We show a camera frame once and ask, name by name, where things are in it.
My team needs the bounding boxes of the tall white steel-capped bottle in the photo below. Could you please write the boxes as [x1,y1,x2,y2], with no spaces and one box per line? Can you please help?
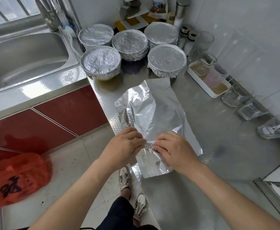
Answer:
[173,0,192,29]

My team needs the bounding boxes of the red kitchen cabinet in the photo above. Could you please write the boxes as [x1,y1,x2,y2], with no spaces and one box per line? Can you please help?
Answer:
[0,85,108,166]

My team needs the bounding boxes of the person's right forearm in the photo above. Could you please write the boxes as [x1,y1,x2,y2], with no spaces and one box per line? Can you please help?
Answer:
[185,163,280,230]

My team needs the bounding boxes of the colourful snack packet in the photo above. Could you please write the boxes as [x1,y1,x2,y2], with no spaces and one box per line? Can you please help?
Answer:
[151,0,169,15]

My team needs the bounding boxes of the metal window railing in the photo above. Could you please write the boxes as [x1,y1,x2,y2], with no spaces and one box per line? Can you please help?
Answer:
[0,0,41,27]

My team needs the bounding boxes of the person's left forearm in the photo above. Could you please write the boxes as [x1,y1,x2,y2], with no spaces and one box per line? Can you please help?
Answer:
[29,163,122,230]

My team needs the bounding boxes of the stainless steel sink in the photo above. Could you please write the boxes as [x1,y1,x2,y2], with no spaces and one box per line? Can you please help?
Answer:
[0,28,89,125]

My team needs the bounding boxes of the white rectangular tray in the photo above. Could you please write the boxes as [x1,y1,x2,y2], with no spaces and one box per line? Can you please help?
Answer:
[187,60,232,99]

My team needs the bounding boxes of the white corner shelf rack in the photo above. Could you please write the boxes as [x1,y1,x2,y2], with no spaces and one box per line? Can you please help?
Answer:
[120,0,170,29]

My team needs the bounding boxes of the person's left hand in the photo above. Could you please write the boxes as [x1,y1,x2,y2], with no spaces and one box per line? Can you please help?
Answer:
[99,127,147,173]

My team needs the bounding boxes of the stack of aluminium foil sheets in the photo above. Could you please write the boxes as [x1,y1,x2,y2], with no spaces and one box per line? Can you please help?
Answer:
[114,77,203,179]

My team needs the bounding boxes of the person's white shoe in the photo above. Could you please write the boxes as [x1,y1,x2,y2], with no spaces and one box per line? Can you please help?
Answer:
[133,192,148,221]
[118,166,131,191]

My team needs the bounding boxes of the person's right hand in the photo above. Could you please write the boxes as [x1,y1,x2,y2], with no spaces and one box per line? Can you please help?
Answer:
[152,131,200,178]

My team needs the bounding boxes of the white shaker with black lid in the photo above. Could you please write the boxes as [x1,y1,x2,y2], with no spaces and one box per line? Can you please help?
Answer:
[183,30,197,56]
[177,25,190,48]

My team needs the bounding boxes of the person's dark trousers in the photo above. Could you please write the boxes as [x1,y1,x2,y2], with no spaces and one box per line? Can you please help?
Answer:
[96,196,159,230]

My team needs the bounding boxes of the red plastic bag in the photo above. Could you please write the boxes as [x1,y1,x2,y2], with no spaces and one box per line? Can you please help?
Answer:
[0,152,52,206]

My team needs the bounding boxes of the person's right white shoe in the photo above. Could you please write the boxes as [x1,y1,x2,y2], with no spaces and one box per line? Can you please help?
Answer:
[133,192,148,221]

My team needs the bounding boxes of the foil-covered bowl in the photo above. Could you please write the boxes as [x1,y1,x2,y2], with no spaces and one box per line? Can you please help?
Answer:
[81,46,122,81]
[78,23,115,50]
[147,43,188,79]
[112,29,149,62]

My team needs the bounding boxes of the pink translucent cup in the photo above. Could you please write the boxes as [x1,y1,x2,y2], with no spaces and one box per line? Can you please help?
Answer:
[204,65,229,89]

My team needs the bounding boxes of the steel faucet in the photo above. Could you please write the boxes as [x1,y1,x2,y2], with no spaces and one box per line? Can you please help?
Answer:
[35,0,63,32]

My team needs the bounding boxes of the person's left white shoe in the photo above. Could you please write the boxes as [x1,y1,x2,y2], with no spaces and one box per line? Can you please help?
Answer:
[118,166,131,191]

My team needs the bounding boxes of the foil-wrapped bowl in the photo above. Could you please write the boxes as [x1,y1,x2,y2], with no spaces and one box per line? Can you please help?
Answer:
[144,21,179,48]

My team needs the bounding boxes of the white dish brush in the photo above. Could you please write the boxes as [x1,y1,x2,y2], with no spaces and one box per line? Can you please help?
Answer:
[63,25,78,39]

